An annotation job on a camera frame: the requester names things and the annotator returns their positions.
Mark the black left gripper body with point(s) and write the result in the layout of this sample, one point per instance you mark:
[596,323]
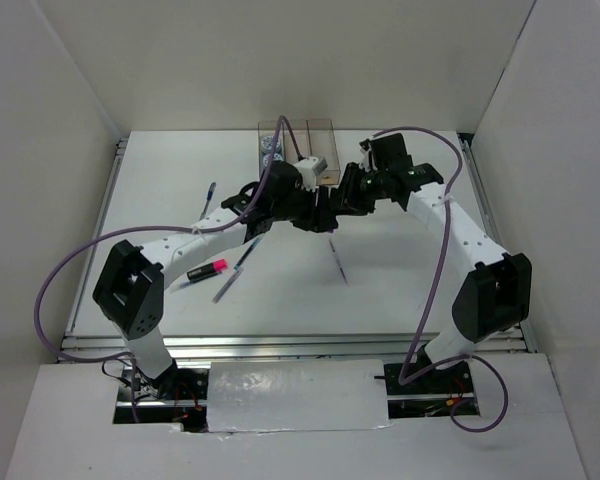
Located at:
[298,207]

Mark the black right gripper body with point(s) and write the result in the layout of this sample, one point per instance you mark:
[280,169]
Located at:
[369,188]

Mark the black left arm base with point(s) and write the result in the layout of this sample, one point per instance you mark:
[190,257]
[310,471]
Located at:
[182,403]

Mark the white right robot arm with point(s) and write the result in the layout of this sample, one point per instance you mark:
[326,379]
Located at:
[495,293]

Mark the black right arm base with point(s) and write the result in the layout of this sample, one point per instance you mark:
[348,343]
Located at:
[433,395]

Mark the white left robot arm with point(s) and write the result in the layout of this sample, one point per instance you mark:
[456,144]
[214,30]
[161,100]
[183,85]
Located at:
[130,288]

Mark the thin black white pen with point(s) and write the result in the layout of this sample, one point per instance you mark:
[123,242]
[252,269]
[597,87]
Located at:
[338,261]

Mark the dark blue gel pen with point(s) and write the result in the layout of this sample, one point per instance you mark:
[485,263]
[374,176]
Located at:
[239,264]

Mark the right clear storage bin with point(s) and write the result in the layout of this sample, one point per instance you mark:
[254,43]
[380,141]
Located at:
[323,144]

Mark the clear storage bin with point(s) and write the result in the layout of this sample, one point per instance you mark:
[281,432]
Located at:
[296,140]
[269,128]
[323,144]

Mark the middle clear storage bin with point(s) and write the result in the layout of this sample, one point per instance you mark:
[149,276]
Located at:
[296,140]

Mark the left clear storage bin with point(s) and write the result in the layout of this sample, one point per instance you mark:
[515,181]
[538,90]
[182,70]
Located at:
[269,128]

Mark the blue ballpoint pen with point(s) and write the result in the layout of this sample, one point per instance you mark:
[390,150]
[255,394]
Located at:
[209,196]

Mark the pink capped black highlighter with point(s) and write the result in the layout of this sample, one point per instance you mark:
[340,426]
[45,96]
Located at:
[206,271]

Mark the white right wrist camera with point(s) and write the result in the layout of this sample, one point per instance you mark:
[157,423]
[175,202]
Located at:
[366,161]

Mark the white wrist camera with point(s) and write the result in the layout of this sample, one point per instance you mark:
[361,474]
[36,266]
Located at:
[366,161]
[311,168]

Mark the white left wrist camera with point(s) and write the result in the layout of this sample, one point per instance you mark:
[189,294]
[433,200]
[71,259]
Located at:
[311,168]

